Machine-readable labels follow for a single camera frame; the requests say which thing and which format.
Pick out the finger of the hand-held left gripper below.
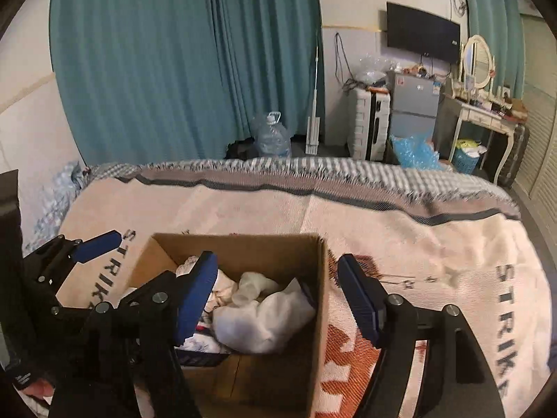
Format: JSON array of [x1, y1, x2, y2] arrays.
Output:
[[22, 230, 125, 319]]

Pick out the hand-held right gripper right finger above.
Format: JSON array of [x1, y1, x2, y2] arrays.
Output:
[[337, 253, 510, 418]]

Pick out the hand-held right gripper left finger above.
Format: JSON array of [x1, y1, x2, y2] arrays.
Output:
[[48, 250, 218, 418]]

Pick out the brown cardboard box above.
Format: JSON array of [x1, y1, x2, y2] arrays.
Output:
[[128, 233, 330, 418]]

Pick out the white printed cloth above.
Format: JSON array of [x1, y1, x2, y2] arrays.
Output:
[[176, 255, 239, 355]]

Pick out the floral bed cloth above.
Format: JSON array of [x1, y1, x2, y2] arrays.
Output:
[[23, 160, 90, 254]]

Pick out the dark blue cloth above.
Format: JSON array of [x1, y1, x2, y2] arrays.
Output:
[[176, 346, 231, 369]]

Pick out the beige printed blanket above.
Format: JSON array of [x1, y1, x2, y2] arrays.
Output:
[[56, 163, 553, 418]]

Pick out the grey checked bed sheet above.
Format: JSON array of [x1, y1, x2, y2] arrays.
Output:
[[85, 157, 520, 219]]

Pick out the black bag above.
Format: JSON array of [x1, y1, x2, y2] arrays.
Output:
[[225, 138, 262, 161]]

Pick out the blue plastic bag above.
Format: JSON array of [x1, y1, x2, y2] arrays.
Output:
[[389, 133, 445, 171]]

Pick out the blue plastic basket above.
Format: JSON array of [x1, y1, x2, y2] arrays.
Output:
[[449, 138, 489, 175]]

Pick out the white flat mop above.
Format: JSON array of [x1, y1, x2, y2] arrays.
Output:
[[305, 28, 323, 156]]

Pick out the large clear water bottle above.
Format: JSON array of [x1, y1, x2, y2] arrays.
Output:
[[251, 111, 292, 158]]

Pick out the white ribbed suitcase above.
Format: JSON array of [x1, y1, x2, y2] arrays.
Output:
[[347, 86, 393, 161]]

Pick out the wide teal curtain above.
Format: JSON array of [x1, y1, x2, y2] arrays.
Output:
[[50, 0, 325, 167]]

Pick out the grey small fridge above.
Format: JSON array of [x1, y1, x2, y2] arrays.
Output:
[[386, 70, 441, 149]]

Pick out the cream dressing table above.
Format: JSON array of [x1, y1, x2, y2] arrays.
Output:
[[437, 79, 530, 186]]

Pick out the clear plastic bags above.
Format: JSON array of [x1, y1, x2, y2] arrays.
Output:
[[352, 53, 393, 86]]

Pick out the louvred wardrobe doors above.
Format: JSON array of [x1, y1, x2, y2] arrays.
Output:
[[508, 12, 557, 255]]

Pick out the oval cream vanity mirror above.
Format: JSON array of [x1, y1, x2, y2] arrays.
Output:
[[456, 34, 497, 97]]

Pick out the narrow teal curtain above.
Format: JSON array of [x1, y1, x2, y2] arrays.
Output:
[[459, 0, 528, 100]]

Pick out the black hanging cable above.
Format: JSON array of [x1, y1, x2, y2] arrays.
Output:
[[333, 31, 354, 93]]

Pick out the black wall television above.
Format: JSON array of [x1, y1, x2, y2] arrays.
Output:
[[386, 2, 461, 64]]

